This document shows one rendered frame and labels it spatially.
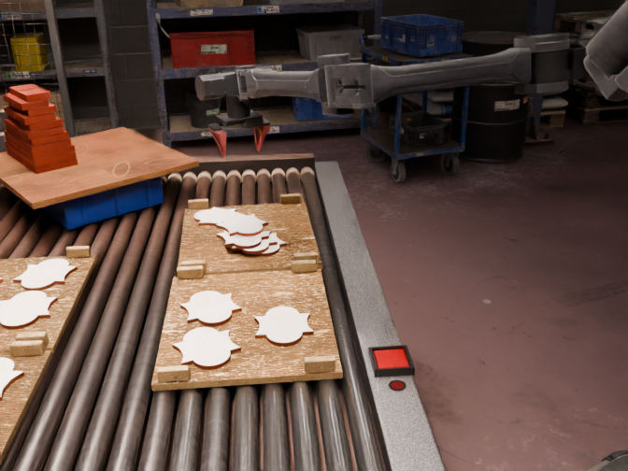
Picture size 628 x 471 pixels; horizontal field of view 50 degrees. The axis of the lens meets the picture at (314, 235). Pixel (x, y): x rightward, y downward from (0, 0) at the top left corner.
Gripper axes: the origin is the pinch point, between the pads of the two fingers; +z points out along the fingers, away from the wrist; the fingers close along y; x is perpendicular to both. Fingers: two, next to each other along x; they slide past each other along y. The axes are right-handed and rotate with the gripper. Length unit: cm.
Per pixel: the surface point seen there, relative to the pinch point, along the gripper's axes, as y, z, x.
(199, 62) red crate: 126, 53, 359
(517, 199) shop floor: 256, 119, 137
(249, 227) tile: -1.3, 19.1, -5.2
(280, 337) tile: -16, 21, -50
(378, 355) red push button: -1, 23, -64
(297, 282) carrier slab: -1.3, 22.6, -31.1
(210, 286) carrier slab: -19.2, 22.8, -22.2
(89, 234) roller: -35, 26, 26
